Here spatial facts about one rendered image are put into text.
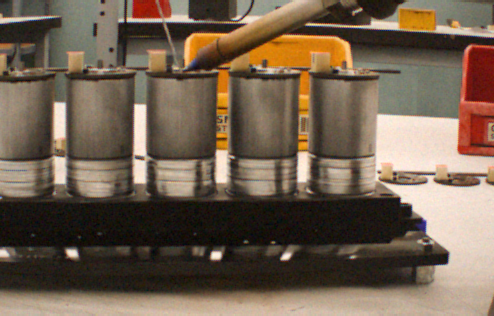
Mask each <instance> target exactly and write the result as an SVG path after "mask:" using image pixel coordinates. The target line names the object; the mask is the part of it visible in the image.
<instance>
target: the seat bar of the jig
mask: <svg viewBox="0 0 494 316"><path fill-rule="evenodd" d="M306 188H307V187H306V182H298V190H297V191H298V195H295V196H290V197H285V198H272V199H259V198H246V197H239V196H234V195H231V194H228V193H226V190H227V188H226V183H217V195H215V196H213V197H209V198H203V199H192V200H173V199H161V198H155V197H151V196H148V195H145V191H146V190H145V184H141V183H135V190H134V191H135V194H134V195H132V196H129V197H124V198H119V199H109V200H87V199H78V198H72V197H69V196H67V195H66V186H65V184H56V190H55V191H56V195H54V196H49V197H44V198H39V199H30V200H6V199H0V230H24V231H35V230H58V231H85V230H99V231H137V230H156V231H192V230H247V229H302V228H340V227H357V226H399V225H400V212H401V197H400V196H399V195H398V194H396V193H395V192H394V191H393V190H391V189H389V188H388V187H387V186H385V185H384V184H382V183H381V182H379V181H378V180H376V184H375V193H374V194H370V195H365V196H353V197H350V198H345V197H328V196H322V195H316V194H312V193H309V192H307V191H306Z"/></svg>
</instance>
